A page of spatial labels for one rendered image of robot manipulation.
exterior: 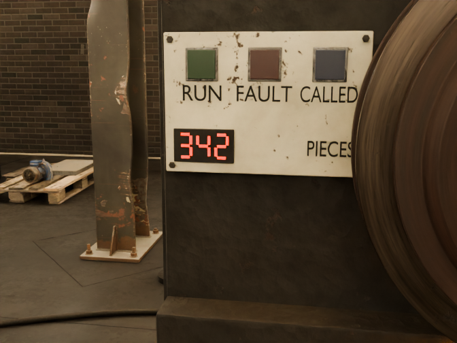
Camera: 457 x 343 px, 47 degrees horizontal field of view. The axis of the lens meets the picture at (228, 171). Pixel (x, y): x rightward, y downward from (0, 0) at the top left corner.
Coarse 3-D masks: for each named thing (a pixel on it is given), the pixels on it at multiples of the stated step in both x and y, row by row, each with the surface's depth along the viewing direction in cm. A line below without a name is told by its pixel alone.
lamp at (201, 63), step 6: (192, 54) 66; (198, 54) 66; (204, 54) 66; (210, 54) 65; (192, 60) 66; (198, 60) 66; (204, 60) 66; (210, 60) 66; (192, 66) 66; (198, 66) 66; (204, 66) 66; (210, 66) 66; (192, 72) 66; (198, 72) 66; (204, 72) 66; (210, 72) 66; (192, 78) 66; (198, 78) 66; (204, 78) 66; (210, 78) 66
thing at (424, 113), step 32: (448, 32) 47; (448, 64) 48; (416, 96) 49; (448, 96) 47; (416, 128) 49; (448, 128) 47; (416, 160) 50; (448, 160) 47; (416, 192) 50; (448, 192) 48; (416, 224) 51; (448, 224) 49; (448, 256) 51; (448, 288) 52
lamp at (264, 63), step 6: (252, 54) 65; (258, 54) 64; (264, 54) 64; (270, 54) 64; (276, 54) 64; (252, 60) 65; (258, 60) 65; (264, 60) 64; (270, 60) 64; (276, 60) 64; (252, 66) 65; (258, 66) 65; (264, 66) 65; (270, 66) 64; (276, 66) 64; (252, 72) 65; (258, 72) 65; (264, 72) 65; (270, 72) 65; (276, 72) 65; (252, 78) 65; (258, 78) 65; (264, 78) 65; (270, 78) 65; (276, 78) 65
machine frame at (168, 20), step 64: (192, 0) 67; (256, 0) 66; (320, 0) 64; (384, 0) 63; (192, 192) 72; (256, 192) 70; (320, 192) 69; (192, 256) 74; (256, 256) 72; (320, 256) 71; (192, 320) 70; (256, 320) 69; (320, 320) 68; (384, 320) 68
